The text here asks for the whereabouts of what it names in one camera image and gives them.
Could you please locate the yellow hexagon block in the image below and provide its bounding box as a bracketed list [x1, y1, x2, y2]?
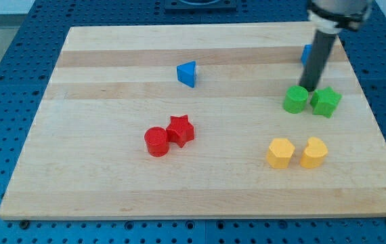
[265, 138, 295, 169]

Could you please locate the green cylinder block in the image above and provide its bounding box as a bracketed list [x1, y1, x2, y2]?
[283, 85, 309, 114]

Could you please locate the red star block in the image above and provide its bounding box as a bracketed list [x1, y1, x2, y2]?
[166, 115, 194, 148]

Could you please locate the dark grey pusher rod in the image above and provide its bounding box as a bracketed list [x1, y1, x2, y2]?
[299, 30, 337, 92]

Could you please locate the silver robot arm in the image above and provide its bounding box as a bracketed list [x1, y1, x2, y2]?
[299, 0, 372, 92]

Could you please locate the red cylinder block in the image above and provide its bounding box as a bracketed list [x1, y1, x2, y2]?
[144, 127, 169, 157]

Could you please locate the blue cube block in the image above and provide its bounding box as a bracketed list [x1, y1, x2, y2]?
[300, 44, 312, 66]

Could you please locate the wooden board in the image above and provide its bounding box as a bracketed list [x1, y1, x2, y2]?
[0, 22, 386, 220]

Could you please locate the yellow heart block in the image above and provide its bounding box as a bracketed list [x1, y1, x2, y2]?
[299, 137, 328, 169]

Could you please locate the green star block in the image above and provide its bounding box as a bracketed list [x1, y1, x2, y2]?
[310, 87, 342, 118]

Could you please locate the blue triangle block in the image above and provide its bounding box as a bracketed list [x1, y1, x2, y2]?
[176, 61, 196, 88]

